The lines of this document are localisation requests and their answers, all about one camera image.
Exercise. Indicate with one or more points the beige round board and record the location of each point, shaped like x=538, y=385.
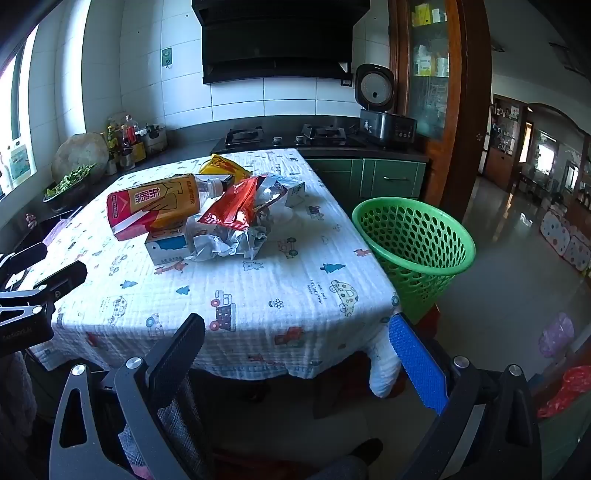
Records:
x=78, y=152

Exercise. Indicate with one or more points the black rice cooker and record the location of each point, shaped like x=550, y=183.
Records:
x=383, y=124

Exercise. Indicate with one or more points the bowl of green vegetables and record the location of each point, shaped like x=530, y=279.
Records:
x=69, y=184

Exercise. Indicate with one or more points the orange label drink bottle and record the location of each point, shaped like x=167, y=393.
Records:
x=147, y=203

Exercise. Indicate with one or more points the white dotted play fence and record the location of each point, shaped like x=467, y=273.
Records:
x=563, y=240

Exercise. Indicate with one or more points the white cartoon print tablecloth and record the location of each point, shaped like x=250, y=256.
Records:
x=258, y=286

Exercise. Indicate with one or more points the blue and white milk carton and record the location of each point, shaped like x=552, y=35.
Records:
x=166, y=247

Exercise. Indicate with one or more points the group of condiment bottles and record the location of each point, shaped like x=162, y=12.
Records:
x=127, y=138

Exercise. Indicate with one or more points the black gas stove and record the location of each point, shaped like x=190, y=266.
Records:
x=286, y=138

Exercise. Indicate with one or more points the red snack packet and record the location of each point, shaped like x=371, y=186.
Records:
x=231, y=203

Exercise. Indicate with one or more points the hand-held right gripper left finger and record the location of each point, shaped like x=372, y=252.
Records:
x=178, y=355

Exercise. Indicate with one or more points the window picture sticker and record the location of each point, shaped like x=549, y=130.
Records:
x=22, y=164

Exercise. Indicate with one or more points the red plastic bag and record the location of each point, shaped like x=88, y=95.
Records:
x=568, y=392

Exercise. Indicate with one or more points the green kitchen cabinet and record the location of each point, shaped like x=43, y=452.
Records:
x=369, y=177

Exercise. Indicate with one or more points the wooden display shelf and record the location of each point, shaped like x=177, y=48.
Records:
x=501, y=157

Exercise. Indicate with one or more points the small white drink carton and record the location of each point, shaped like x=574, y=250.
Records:
x=295, y=194

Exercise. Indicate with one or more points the green plastic basket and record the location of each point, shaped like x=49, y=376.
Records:
x=429, y=272

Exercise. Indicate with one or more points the metal pot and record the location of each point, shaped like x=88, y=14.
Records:
x=154, y=141

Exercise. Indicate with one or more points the red foil snack bag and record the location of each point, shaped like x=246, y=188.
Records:
x=240, y=242

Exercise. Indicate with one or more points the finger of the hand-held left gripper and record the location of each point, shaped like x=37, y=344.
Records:
x=51, y=286
x=25, y=261

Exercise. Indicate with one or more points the yellow snack packet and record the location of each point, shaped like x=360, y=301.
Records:
x=226, y=166

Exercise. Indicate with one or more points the black range hood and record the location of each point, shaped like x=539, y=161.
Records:
x=277, y=41

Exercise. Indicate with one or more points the wooden glass door cabinet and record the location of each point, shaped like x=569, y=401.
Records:
x=468, y=92

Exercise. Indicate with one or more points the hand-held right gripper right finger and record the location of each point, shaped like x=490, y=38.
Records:
x=415, y=360

